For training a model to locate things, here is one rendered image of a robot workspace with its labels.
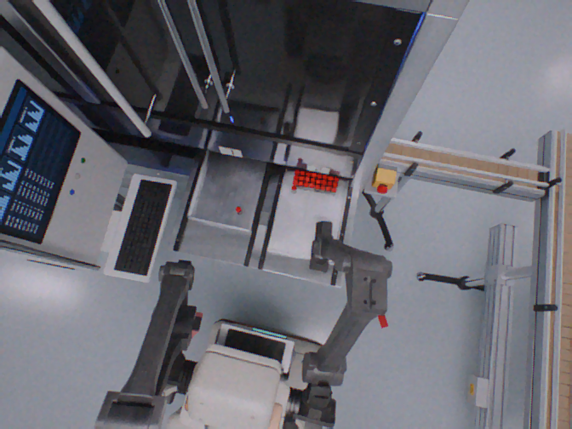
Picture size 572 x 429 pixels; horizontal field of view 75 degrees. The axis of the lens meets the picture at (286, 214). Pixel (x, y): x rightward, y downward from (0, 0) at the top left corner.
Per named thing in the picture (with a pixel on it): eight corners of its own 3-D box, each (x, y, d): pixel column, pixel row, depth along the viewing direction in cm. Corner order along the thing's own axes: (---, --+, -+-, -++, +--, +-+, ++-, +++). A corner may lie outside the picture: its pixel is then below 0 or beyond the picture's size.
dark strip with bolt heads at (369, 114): (340, 173, 142) (397, 7, 65) (351, 175, 142) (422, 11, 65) (340, 175, 142) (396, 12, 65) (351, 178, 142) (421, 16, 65)
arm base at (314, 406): (290, 417, 102) (334, 429, 101) (296, 396, 99) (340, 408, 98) (294, 391, 110) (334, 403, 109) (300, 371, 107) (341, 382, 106)
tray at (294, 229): (285, 170, 156) (285, 167, 152) (347, 182, 154) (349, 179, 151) (268, 250, 147) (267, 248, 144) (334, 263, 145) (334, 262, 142)
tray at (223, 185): (211, 142, 160) (208, 139, 156) (271, 154, 158) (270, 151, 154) (188, 218, 151) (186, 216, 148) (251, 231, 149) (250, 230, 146)
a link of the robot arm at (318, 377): (307, 399, 100) (327, 401, 101) (316, 370, 96) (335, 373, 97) (305, 372, 109) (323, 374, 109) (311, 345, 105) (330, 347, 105)
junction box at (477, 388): (468, 373, 174) (477, 376, 165) (479, 375, 173) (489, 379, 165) (466, 401, 171) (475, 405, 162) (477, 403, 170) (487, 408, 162)
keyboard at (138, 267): (141, 180, 164) (140, 177, 161) (172, 185, 163) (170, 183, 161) (114, 270, 154) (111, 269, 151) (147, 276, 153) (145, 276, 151)
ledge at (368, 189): (368, 162, 158) (369, 160, 156) (399, 168, 157) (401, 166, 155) (363, 192, 155) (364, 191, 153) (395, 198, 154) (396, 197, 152)
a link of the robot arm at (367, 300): (350, 299, 71) (401, 306, 72) (344, 244, 81) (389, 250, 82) (301, 387, 102) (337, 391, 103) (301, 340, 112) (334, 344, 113)
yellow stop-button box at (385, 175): (374, 169, 147) (378, 163, 140) (392, 173, 146) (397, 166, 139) (371, 187, 145) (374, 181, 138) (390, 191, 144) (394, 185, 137)
